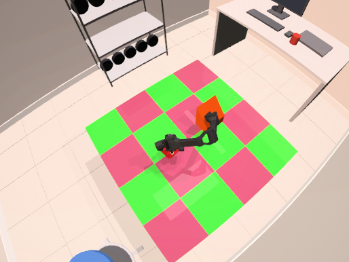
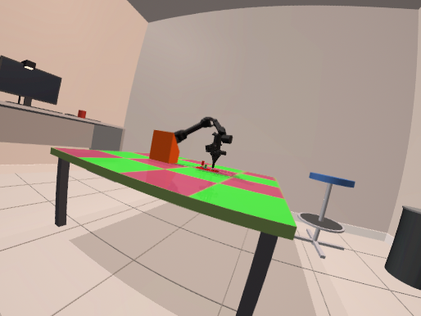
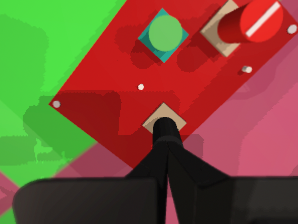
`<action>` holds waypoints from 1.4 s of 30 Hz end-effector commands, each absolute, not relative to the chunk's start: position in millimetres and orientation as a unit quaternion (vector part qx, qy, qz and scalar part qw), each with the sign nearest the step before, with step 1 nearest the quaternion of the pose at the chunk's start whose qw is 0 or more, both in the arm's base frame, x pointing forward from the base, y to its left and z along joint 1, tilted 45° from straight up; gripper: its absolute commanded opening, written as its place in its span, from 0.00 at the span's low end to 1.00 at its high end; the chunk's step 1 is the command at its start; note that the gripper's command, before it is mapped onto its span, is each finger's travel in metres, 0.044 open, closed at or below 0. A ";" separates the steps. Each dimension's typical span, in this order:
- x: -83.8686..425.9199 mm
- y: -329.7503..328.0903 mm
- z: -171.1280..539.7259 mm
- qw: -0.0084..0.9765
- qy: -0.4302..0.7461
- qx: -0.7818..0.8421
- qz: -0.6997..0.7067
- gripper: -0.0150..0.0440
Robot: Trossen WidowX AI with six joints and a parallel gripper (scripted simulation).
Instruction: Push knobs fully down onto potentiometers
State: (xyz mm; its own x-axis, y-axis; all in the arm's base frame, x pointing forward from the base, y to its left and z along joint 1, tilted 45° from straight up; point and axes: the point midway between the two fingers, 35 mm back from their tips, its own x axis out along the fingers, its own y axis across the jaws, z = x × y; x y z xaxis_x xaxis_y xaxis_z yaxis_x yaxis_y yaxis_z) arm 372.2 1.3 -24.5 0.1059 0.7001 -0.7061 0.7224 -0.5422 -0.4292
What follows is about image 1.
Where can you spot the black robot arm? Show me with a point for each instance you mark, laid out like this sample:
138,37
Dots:
171,142

